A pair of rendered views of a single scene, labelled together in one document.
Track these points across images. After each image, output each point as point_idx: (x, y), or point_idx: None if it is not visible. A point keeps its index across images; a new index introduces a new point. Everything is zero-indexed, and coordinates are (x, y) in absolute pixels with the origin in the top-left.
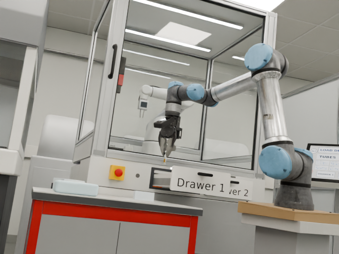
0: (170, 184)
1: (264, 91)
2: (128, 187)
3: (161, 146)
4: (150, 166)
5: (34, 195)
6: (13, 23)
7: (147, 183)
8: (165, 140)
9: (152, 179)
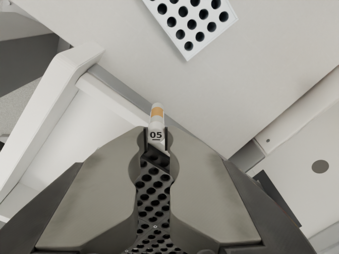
0: (95, 46)
1: None
2: (315, 125)
3: (204, 155)
4: (307, 226)
5: None
6: None
7: (274, 174)
8: (170, 212)
9: (271, 194)
